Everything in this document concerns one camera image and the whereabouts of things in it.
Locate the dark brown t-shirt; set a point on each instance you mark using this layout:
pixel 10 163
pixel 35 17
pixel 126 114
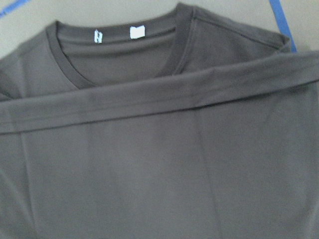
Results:
pixel 186 126

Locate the blue tape line crosswise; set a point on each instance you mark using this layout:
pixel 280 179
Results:
pixel 12 6

